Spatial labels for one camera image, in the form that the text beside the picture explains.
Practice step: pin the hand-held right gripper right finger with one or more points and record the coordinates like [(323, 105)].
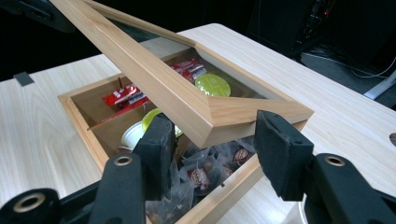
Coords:
[(285, 155)]

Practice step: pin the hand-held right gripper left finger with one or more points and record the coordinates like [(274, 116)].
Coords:
[(157, 155)]

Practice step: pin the large black cabinet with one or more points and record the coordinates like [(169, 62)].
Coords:
[(274, 25)]

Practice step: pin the pile of red sachets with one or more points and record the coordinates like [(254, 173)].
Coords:
[(124, 95)]

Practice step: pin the wooden box with glass lid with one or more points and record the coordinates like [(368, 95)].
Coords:
[(155, 77)]

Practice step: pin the white desk frame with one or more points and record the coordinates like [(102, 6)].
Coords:
[(381, 87)]

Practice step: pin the green round capsule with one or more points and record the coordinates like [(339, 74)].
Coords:
[(213, 84)]

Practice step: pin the pile of clear tea bags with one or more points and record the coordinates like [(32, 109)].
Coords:
[(202, 177)]

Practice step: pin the grey table edge clip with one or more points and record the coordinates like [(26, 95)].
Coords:
[(23, 79)]

